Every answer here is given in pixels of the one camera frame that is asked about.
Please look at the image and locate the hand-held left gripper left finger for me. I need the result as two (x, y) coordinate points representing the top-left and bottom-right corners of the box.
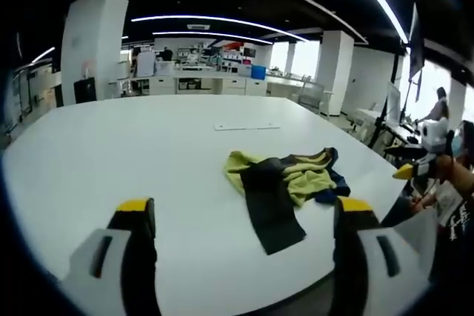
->
(61, 197), (162, 316)

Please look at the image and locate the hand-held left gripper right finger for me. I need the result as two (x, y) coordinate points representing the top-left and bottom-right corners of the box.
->
(330, 198), (433, 316)

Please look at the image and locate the yellow black navy garment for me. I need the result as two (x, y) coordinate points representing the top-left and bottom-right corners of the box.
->
(223, 147), (352, 256)

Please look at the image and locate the person's right hand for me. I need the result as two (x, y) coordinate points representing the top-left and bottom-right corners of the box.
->
(435, 153), (459, 185)

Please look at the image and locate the white side desk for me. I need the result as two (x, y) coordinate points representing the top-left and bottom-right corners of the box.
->
(354, 107), (424, 147)

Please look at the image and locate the person's head with blue mask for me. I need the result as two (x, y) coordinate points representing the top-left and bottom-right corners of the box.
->
(455, 119), (474, 164)

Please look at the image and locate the computer monitor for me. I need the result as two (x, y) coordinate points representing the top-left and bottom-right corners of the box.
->
(386, 82), (403, 124)

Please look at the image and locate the black tripod stand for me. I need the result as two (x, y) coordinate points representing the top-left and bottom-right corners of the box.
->
(369, 78), (413, 149)

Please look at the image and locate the person's black printed shirt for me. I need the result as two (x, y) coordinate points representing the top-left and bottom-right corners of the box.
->
(428, 178), (474, 297)

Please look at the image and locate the black hanging panel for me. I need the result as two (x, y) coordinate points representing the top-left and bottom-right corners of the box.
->
(408, 2), (425, 83)

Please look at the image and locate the white mesh chair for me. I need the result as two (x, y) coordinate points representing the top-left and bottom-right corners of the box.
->
(297, 80), (335, 118)

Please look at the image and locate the black bin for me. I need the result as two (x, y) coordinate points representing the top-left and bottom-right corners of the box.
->
(73, 76), (99, 104)

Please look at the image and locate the white flat table panel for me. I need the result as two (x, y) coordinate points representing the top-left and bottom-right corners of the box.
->
(214, 122), (281, 132)

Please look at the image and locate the white cabinet counter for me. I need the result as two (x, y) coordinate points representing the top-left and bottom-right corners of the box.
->
(108, 70), (268, 97)

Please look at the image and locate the short ceiling light strip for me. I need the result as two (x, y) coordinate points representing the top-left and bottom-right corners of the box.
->
(152, 30), (273, 45)

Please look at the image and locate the long ceiling light strip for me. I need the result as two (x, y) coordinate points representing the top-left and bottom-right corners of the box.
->
(130, 15), (309, 42)

